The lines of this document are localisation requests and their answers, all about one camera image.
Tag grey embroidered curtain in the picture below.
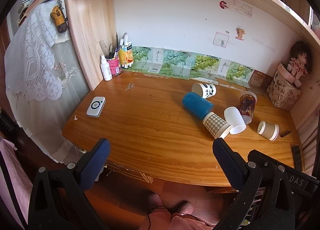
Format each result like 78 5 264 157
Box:
14 36 93 164

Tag small brown box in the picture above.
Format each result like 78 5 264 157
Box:
249 69 273 88

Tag rag doll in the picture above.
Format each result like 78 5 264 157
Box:
286 41 313 88

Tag checkered paper cup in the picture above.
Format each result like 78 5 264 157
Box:
203 111 233 139

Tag clear plastic ruler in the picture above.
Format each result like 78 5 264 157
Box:
99 40 108 57

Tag clear cup with cartoon print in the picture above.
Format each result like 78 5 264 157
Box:
239 91 258 124

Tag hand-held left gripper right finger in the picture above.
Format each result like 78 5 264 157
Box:
212 137 296 230

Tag pink cloth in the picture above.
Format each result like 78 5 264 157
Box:
0 137 28 230

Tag person's pink trousers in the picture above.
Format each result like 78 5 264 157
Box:
142 207 213 230

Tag white pocket router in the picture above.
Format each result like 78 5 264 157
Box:
86 96 106 118

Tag pink slipper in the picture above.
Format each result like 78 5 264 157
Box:
176 201 194 215
147 193 162 212

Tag small beige paper cup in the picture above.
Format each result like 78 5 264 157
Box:
257 121 279 142

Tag white spray bottle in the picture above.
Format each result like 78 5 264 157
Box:
100 55 113 81

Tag white cup with black print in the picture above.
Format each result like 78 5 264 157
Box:
191 82 216 99

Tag orange juice carton holder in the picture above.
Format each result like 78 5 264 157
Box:
118 47 134 66

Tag blue plastic cup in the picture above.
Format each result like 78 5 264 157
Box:
182 92 214 120

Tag pink note sticker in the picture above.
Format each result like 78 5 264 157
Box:
212 31 230 49

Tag pink pen holder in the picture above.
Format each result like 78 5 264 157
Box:
106 55 122 76

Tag yellow cartoon wall sticker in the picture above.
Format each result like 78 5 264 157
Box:
235 28 247 41

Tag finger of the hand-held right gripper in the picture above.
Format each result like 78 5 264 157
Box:
247 149 290 173

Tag yellow toy keychain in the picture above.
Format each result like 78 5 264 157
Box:
50 5 69 33

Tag printed paper basket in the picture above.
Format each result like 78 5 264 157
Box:
266 63 302 110

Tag plain white plastic cup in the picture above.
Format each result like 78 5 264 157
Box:
223 106 247 135

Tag wooden shelf unit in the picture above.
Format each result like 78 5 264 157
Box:
62 0 320 170

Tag grape print paper strip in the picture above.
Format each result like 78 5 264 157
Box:
129 46 253 88

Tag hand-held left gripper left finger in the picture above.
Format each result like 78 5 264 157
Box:
27 138 111 230

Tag white lace cloth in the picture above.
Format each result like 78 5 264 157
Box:
4 2 75 102

